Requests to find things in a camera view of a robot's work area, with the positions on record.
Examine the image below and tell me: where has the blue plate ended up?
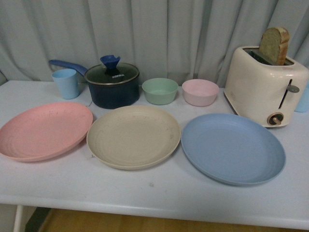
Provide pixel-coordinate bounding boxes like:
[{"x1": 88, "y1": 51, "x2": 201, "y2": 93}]
[{"x1": 181, "y1": 114, "x2": 286, "y2": 186}]

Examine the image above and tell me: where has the pink plate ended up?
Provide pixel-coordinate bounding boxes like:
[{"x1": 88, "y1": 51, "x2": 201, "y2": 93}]
[{"x1": 0, "y1": 102, "x2": 93, "y2": 162}]

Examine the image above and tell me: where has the green bowl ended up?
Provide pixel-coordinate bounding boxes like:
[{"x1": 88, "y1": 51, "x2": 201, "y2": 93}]
[{"x1": 142, "y1": 78, "x2": 178, "y2": 105}]

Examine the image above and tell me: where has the beige plate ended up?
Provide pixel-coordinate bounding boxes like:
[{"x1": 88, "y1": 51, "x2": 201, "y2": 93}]
[{"x1": 86, "y1": 105, "x2": 182, "y2": 170}]

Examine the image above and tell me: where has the dark blue saucepan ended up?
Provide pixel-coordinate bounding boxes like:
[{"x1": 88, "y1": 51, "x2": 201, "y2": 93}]
[{"x1": 49, "y1": 59, "x2": 140, "y2": 109}]

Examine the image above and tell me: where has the pink bowl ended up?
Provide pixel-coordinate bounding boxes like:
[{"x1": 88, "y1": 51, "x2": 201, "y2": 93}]
[{"x1": 182, "y1": 79, "x2": 220, "y2": 107}]

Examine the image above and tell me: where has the glass lid with blue knob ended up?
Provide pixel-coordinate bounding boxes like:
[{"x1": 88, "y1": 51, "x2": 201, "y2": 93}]
[{"x1": 84, "y1": 55, "x2": 140, "y2": 86}]

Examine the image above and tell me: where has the grey curtain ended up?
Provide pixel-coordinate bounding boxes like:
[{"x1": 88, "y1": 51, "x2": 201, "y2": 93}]
[{"x1": 0, "y1": 0, "x2": 309, "y2": 87}]

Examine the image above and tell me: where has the light blue cup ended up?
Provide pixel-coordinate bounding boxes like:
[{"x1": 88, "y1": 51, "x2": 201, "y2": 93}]
[
  {"x1": 295, "y1": 83, "x2": 309, "y2": 113},
  {"x1": 52, "y1": 69, "x2": 79, "y2": 100}
]

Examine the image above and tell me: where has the cream toaster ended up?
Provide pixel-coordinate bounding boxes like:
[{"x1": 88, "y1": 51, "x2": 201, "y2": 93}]
[{"x1": 224, "y1": 46, "x2": 309, "y2": 128}]

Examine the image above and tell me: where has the bread slice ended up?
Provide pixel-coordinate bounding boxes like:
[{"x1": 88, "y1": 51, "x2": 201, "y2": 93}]
[{"x1": 259, "y1": 27, "x2": 290, "y2": 66}]

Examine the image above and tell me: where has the light blue cup at right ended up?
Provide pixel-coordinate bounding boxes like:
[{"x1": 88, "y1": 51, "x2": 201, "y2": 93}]
[{"x1": 295, "y1": 83, "x2": 309, "y2": 113}]

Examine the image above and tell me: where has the white table leg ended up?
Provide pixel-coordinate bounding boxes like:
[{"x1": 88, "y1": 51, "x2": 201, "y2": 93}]
[{"x1": 13, "y1": 205, "x2": 28, "y2": 232}]

